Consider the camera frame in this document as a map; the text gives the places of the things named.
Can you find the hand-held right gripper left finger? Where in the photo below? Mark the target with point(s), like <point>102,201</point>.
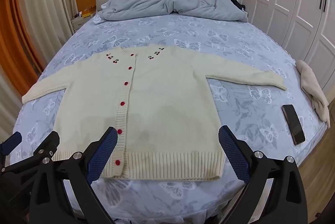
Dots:
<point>104,153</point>

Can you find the black bag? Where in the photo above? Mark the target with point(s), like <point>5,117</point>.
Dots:
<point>237,3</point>

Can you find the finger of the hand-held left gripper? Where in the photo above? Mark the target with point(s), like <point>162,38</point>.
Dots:
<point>11,143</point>
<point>49,144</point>

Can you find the grey duvet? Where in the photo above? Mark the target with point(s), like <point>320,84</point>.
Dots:
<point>170,1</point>

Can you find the cream knit cherry cardigan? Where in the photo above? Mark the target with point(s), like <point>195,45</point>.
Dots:
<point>162,98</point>

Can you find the white cloth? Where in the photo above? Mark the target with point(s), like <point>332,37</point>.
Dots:
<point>99,20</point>

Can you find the black smartphone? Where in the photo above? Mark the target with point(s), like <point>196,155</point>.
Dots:
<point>293,124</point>

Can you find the bed with butterfly sheet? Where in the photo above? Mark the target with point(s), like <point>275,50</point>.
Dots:
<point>235,38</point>

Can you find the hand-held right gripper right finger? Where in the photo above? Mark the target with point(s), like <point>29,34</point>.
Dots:
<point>233,153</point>

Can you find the orange curtain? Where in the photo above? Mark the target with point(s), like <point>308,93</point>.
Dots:
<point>15,38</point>

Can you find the white nightstand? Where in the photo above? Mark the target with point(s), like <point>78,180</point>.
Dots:
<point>78,23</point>

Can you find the cream cloth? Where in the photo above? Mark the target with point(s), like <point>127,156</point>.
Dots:
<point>311,88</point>

